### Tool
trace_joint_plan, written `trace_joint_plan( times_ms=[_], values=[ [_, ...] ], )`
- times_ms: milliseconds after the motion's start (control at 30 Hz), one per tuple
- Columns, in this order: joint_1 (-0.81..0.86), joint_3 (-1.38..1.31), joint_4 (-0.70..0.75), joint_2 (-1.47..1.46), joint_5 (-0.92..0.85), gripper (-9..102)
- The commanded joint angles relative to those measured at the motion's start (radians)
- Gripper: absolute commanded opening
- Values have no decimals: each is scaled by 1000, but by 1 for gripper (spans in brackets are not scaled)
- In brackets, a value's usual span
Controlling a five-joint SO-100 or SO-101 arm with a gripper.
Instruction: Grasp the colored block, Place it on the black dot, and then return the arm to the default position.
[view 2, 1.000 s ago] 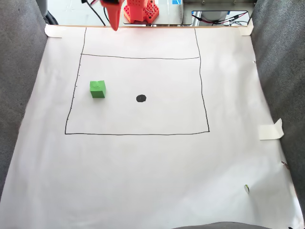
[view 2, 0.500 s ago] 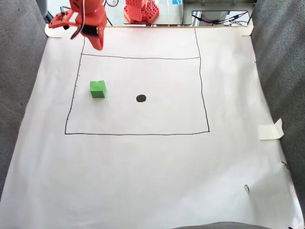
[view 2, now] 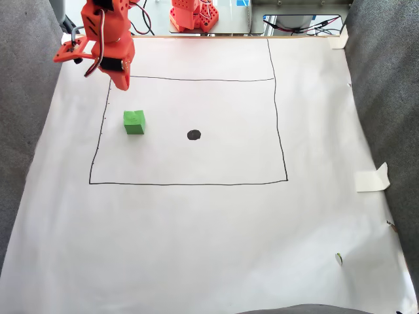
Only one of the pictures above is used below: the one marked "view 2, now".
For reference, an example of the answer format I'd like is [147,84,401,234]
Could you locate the thin servo cable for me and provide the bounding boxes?
[84,9,107,79]

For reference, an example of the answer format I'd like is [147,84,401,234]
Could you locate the green foam block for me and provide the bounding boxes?
[123,109,146,135]

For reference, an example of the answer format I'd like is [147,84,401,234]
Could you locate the red and black wires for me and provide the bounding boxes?
[263,18,340,35]

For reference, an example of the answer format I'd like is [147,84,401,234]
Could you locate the red and black arm cables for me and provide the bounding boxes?
[128,0,156,37]

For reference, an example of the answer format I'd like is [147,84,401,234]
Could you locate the white paper sheet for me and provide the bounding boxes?
[0,35,418,314]

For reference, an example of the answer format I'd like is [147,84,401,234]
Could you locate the grey felt cloth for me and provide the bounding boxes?
[341,0,419,288]
[0,0,67,277]

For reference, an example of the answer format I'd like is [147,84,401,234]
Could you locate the black camera cable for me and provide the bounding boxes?
[70,26,86,44]

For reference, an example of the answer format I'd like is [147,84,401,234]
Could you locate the folded white tape piece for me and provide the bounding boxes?
[354,162,392,193]

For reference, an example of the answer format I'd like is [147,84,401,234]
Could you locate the grey metal box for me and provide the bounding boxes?
[251,0,353,36]

